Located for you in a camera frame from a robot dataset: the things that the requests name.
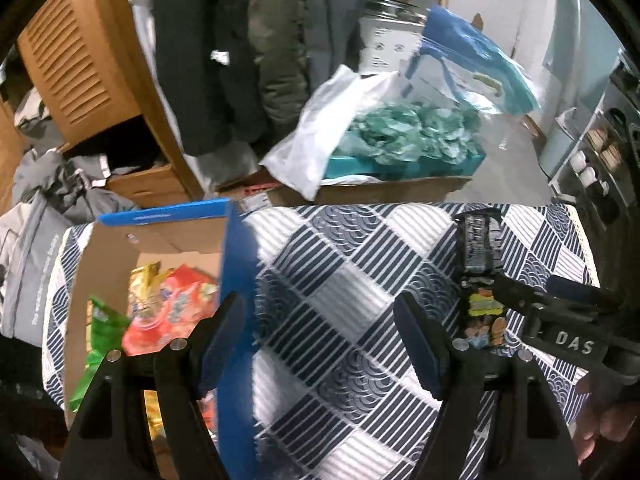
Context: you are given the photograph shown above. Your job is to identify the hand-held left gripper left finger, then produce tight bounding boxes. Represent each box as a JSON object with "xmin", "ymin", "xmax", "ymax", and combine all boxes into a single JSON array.
[{"xmin": 60, "ymin": 291, "xmax": 248, "ymax": 480}]

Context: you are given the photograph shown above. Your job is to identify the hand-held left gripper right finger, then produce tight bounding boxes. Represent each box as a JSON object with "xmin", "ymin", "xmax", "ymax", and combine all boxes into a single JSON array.
[{"xmin": 392, "ymin": 292, "xmax": 576, "ymax": 480}]

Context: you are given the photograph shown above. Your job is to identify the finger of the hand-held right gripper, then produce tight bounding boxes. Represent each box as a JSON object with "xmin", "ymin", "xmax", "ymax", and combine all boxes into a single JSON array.
[
  {"xmin": 491, "ymin": 271, "xmax": 552, "ymax": 317},
  {"xmin": 544, "ymin": 274, "xmax": 622, "ymax": 312}
]

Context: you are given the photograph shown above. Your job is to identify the red orange snack packet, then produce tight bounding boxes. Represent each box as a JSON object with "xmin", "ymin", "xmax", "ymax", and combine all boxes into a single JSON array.
[{"xmin": 121, "ymin": 264, "xmax": 221, "ymax": 357}]

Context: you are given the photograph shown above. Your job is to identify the black snack packet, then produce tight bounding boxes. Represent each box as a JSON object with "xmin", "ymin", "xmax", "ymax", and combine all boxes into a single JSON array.
[{"xmin": 452, "ymin": 207, "xmax": 512, "ymax": 354}]

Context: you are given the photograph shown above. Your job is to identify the blue cardboard box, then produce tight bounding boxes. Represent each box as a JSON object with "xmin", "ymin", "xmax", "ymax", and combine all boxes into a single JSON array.
[{"xmin": 62, "ymin": 199, "xmax": 262, "ymax": 480}]

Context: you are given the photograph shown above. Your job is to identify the gold snack packet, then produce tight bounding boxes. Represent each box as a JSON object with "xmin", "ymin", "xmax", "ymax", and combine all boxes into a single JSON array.
[{"xmin": 127, "ymin": 261, "xmax": 169, "ymax": 455}]

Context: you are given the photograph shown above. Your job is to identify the green snack packet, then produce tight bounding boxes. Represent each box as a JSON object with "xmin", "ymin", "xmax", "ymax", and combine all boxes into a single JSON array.
[{"xmin": 67, "ymin": 297, "xmax": 132, "ymax": 413}]

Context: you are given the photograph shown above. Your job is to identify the person's right hand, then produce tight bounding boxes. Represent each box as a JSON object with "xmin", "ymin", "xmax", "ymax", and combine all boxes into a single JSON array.
[{"xmin": 572, "ymin": 372, "xmax": 640, "ymax": 466}]

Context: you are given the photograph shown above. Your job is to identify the blue white checked tablecloth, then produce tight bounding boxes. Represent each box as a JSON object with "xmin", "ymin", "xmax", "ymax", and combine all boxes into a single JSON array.
[{"xmin": 42, "ymin": 202, "xmax": 601, "ymax": 480}]

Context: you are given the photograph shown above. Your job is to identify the shelf rack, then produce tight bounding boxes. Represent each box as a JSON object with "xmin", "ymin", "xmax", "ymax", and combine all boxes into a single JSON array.
[{"xmin": 550, "ymin": 50, "xmax": 640, "ymax": 227}]

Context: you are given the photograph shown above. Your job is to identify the brown cardboard box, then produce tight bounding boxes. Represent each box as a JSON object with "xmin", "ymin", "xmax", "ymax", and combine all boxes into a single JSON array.
[{"xmin": 215, "ymin": 175, "xmax": 474, "ymax": 209}]

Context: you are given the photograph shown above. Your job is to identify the grey fabric bag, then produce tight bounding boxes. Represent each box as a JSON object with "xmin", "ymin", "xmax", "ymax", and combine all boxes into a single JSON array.
[{"xmin": 0, "ymin": 200, "xmax": 68, "ymax": 347}]

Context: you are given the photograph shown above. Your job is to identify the white plastic bag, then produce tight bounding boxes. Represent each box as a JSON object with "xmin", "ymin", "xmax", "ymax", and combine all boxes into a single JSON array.
[{"xmin": 260, "ymin": 65, "xmax": 402, "ymax": 201}]

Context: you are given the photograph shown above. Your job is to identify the grey clothes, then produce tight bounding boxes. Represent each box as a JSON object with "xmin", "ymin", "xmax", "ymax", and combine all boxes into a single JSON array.
[{"xmin": 12, "ymin": 149, "xmax": 142, "ymax": 222}]

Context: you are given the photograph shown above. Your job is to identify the blue zip plastic bag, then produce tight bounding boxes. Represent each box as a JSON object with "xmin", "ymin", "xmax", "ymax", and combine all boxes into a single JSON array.
[{"xmin": 402, "ymin": 5, "xmax": 542, "ymax": 117}]

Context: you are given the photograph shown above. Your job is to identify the dark hanging jacket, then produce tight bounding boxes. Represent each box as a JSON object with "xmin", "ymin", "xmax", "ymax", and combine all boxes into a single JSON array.
[{"xmin": 150, "ymin": 0, "xmax": 267, "ymax": 159}]

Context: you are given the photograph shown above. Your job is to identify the white lidded bucket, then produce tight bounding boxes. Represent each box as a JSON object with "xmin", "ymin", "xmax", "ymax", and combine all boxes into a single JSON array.
[{"xmin": 357, "ymin": 0, "xmax": 432, "ymax": 77}]

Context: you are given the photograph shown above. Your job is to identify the olive hanging jacket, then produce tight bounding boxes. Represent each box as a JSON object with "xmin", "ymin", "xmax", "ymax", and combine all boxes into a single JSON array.
[{"xmin": 245, "ymin": 0, "xmax": 332, "ymax": 137}]

